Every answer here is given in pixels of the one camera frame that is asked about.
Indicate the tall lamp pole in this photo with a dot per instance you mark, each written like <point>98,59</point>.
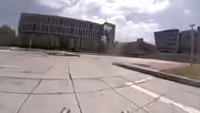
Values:
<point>191,44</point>

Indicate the dark grey building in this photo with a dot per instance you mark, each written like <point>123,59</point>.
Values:
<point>170,40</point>

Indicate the long glass-fronted building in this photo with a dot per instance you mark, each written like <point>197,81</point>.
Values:
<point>61,31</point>

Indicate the grey concrete kerb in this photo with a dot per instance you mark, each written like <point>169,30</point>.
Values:
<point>160,75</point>

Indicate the grey concrete slab pavement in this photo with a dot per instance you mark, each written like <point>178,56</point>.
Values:
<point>52,86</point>

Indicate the low dark building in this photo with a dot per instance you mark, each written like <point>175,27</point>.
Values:
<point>135,48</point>

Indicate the dry grass patch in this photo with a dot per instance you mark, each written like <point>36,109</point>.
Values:
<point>194,71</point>

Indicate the tree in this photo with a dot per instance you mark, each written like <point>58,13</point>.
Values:
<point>5,31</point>

